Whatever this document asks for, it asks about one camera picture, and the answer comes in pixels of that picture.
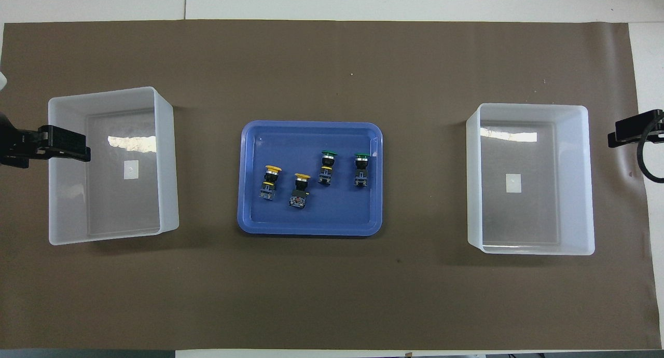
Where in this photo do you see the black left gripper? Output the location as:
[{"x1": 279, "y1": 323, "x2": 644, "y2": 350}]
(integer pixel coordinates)
[{"x1": 0, "y1": 113, "x2": 92, "y2": 168}]

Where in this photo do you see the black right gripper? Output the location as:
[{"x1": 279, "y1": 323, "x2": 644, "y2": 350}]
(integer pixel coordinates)
[{"x1": 608, "y1": 109, "x2": 664, "y2": 148}]

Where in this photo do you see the yellow push button switch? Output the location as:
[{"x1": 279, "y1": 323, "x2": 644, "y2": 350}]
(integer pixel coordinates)
[
  {"x1": 259, "y1": 164, "x2": 282, "y2": 201},
  {"x1": 289, "y1": 173, "x2": 311, "y2": 210}
]

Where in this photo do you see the green push button switch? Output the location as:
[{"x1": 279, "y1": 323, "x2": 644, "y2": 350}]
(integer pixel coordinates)
[
  {"x1": 353, "y1": 153, "x2": 371, "y2": 189},
  {"x1": 317, "y1": 150, "x2": 339, "y2": 186}
]

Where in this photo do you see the translucent white plastic box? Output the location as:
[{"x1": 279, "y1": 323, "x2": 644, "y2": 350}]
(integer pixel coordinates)
[
  {"x1": 48, "y1": 86, "x2": 180, "y2": 245},
  {"x1": 465, "y1": 103, "x2": 596, "y2": 256}
]

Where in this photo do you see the blue plastic tray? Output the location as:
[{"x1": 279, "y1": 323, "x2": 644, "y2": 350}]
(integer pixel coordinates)
[{"x1": 237, "y1": 120, "x2": 383, "y2": 237}]

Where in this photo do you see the brown table mat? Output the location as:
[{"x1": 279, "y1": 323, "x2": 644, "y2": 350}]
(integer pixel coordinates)
[{"x1": 0, "y1": 20, "x2": 662, "y2": 351}]

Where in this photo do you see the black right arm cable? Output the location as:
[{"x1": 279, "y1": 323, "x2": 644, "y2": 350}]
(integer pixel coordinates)
[{"x1": 637, "y1": 117, "x2": 664, "y2": 184}]

